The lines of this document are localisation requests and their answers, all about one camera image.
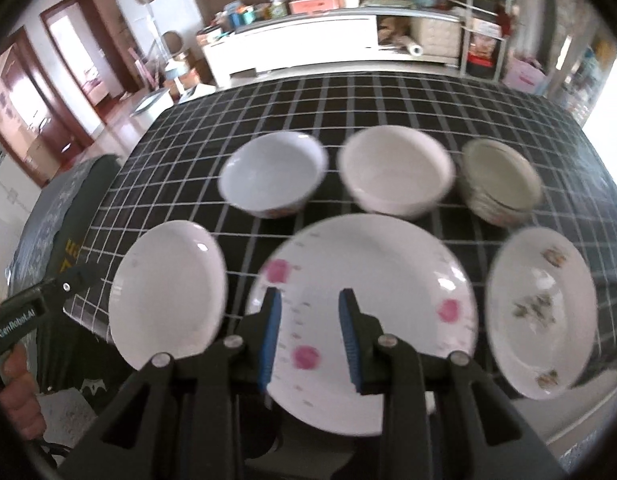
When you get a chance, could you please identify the plain white bowl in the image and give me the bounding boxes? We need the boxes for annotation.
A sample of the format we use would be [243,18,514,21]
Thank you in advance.
[337,125,456,220]

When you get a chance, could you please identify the person's hand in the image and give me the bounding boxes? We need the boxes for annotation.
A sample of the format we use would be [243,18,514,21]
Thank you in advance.
[0,342,47,441]

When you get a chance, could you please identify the patterned bowl dark rim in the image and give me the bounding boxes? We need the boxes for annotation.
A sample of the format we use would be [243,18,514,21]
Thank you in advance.
[459,138,543,228]

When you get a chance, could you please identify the large plate pink flowers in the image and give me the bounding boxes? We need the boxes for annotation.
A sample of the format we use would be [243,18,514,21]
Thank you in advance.
[246,214,479,437]

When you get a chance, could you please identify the white metal shelf rack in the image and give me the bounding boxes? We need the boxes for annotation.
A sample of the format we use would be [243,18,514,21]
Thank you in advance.
[456,0,515,82]

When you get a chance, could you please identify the dark green cushioned chair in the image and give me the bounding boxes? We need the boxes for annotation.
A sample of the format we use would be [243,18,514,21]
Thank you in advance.
[7,154,121,393]

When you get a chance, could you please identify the white bowl blue tint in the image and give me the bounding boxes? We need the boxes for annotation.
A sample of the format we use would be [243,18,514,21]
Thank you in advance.
[218,130,329,219]

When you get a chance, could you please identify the plain white plate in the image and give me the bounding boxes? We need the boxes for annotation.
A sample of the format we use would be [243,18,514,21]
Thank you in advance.
[109,220,228,370]

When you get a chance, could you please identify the white plate floral print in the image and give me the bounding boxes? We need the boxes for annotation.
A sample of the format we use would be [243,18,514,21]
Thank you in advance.
[485,226,597,401]

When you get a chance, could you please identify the pink bag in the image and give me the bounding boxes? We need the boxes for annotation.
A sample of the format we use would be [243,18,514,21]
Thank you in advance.
[502,58,546,93]

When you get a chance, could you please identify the white standing fan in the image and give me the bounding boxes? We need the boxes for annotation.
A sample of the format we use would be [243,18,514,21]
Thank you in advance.
[136,0,187,98]

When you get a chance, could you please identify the white tv cabinet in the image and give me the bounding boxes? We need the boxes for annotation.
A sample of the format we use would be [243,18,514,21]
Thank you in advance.
[202,6,462,88]

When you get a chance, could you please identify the black white checkered tablecloth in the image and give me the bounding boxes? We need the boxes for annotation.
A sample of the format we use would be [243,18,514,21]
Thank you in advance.
[64,72,617,375]

